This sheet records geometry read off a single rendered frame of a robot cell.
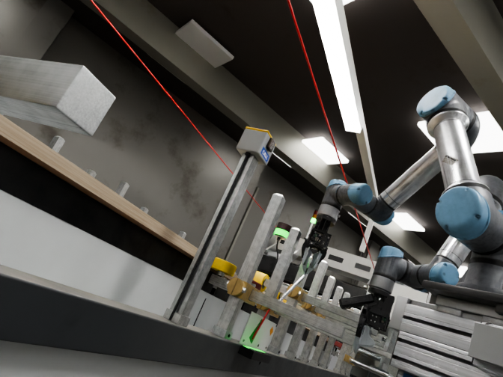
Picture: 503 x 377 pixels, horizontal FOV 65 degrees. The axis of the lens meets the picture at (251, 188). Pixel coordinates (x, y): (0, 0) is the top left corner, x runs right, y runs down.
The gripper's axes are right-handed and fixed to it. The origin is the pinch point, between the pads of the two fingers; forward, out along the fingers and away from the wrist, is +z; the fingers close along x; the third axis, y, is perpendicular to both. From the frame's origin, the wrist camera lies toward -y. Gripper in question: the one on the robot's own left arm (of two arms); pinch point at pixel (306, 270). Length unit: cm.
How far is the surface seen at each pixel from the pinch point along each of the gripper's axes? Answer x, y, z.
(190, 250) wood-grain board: -34.5, 29.2, 12.5
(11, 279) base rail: -38, 93, 31
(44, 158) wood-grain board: -53, 80, 13
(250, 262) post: -17.3, 25.1, 8.4
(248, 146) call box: -27, 51, -15
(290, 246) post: -8.5, 1.7, -5.5
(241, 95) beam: -138, -286, -220
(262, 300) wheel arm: -9.9, 23.3, 17.0
